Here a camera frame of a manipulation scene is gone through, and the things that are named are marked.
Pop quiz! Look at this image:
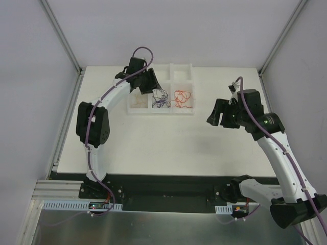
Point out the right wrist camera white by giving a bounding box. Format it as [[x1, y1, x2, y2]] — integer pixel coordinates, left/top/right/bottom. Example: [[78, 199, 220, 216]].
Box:
[[228, 81, 241, 104]]

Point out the right aluminium frame post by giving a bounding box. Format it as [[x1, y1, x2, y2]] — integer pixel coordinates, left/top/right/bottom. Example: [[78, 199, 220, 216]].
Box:
[[258, 0, 309, 77]]

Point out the white slotted cable duct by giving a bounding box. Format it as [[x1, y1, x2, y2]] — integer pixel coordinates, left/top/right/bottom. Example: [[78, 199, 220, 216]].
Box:
[[215, 205, 233, 215], [43, 201, 123, 212]]

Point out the left aluminium frame post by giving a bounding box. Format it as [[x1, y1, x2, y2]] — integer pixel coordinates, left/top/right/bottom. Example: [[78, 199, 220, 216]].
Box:
[[38, 0, 84, 74]]

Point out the aluminium front rail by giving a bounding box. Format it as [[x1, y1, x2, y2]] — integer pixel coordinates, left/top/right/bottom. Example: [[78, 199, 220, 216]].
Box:
[[32, 180, 82, 200]]

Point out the yellow cable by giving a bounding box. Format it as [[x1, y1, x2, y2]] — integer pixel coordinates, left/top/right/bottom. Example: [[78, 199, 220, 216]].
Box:
[[131, 94, 149, 109]]

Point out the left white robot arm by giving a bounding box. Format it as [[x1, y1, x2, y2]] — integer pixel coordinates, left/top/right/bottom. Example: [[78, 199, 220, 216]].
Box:
[[76, 57, 161, 199]]

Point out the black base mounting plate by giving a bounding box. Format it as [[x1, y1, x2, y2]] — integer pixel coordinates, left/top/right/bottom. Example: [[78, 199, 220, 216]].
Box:
[[78, 172, 261, 212]]

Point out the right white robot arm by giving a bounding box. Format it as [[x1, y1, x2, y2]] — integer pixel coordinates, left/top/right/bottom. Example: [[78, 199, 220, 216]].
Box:
[[206, 89, 326, 229]]

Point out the right white slotted cable duct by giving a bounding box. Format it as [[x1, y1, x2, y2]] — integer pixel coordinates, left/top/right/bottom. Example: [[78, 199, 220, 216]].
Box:
[[215, 205, 233, 215]]

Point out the left white slotted cable duct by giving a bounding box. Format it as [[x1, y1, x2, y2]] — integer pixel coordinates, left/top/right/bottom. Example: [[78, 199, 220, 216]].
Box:
[[43, 201, 123, 212]]

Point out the dark blue cable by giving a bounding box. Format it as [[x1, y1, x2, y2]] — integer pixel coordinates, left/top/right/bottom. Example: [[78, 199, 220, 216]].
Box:
[[151, 95, 170, 109]]

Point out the white foam compartment tray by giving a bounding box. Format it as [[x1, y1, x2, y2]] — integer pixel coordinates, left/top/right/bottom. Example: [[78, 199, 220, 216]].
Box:
[[127, 63, 195, 115]]

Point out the aluminium frame post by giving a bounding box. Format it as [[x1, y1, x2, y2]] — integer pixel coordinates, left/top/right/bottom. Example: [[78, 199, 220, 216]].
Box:
[[258, 0, 309, 77], [38, 0, 84, 74]]

